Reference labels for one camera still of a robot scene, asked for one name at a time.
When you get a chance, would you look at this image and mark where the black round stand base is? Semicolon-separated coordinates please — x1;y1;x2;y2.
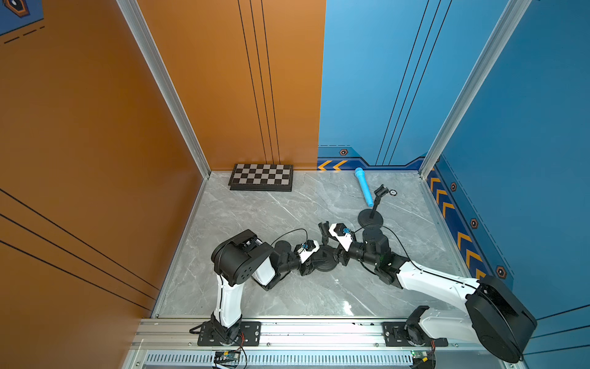
357;209;384;228

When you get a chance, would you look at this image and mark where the black stand pole with clip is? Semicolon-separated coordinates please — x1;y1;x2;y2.
370;185;390;219

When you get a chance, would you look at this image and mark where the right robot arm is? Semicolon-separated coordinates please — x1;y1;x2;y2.
329;223;538;364

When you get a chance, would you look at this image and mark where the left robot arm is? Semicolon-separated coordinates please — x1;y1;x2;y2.
210;229;320;344

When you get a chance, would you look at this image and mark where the light blue toy microphone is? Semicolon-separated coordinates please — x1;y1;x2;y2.
355;168;374;208

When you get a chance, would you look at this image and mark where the black white checkerboard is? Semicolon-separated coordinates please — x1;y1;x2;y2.
228;164;293;192

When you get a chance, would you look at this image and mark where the right green circuit board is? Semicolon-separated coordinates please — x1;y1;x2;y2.
410;350;436;369

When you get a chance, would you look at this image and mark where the green circuit board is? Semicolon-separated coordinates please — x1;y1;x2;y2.
410;350;436;369
213;351;241;368

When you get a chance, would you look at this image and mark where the left green circuit board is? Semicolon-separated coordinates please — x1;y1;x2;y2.
213;351;241;368

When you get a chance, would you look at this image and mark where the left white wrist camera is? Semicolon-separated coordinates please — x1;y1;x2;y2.
295;240;320;264

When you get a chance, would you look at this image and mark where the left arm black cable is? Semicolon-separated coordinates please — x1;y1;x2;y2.
270;228;309;250

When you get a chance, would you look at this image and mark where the aluminium rail frame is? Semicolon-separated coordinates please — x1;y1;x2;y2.
122;318;513;368

